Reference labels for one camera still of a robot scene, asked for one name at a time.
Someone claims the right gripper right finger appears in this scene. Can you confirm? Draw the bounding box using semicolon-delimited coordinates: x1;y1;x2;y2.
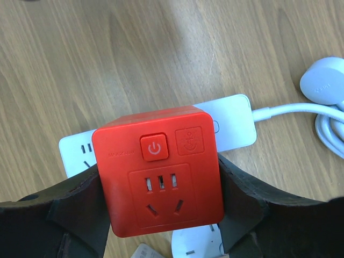
218;155;343;257

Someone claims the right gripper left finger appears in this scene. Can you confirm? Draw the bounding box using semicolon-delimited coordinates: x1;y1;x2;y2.
1;166;110;257

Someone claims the red cube socket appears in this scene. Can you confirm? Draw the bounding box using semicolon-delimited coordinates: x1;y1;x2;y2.
92;106;224;238

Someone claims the white cube charger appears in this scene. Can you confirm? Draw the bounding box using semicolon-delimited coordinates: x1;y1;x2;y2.
131;243;164;258

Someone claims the round blue socket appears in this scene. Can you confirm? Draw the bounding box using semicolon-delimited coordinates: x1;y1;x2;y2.
171;224;229;258

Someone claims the blue power strip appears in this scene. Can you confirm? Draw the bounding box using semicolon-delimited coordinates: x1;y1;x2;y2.
59;94;257;178

